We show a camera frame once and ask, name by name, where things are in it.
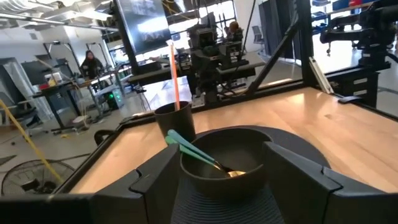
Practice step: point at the black desk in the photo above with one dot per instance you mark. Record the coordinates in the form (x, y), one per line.
(59, 93)

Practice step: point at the black bowl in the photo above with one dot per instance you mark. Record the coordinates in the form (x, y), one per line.
(224, 186)

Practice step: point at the black frame post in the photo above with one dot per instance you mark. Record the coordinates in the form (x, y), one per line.
(304, 46)
(130, 59)

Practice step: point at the orange drinking straw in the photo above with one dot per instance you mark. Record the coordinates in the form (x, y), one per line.
(174, 77)

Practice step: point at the person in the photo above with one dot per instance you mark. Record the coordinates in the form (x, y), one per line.
(234, 31)
(91, 65)

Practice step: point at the black diagonal frame brace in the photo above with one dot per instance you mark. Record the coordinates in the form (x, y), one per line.
(273, 56)

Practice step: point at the silver metal strip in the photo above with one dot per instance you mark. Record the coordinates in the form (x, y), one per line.
(320, 74)

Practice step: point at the round dark woven placemat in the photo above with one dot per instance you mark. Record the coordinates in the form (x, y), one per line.
(217, 211)

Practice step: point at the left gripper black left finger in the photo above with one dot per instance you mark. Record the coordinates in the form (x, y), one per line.
(149, 199)

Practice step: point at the black floor fan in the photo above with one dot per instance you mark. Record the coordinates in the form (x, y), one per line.
(31, 177)

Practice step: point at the large black monitor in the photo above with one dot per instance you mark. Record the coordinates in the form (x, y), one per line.
(143, 25)

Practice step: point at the black cup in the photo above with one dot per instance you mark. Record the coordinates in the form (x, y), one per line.
(175, 124)

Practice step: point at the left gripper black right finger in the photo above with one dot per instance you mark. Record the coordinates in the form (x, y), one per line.
(298, 193)

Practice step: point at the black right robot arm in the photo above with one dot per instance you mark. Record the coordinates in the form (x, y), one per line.
(205, 68)

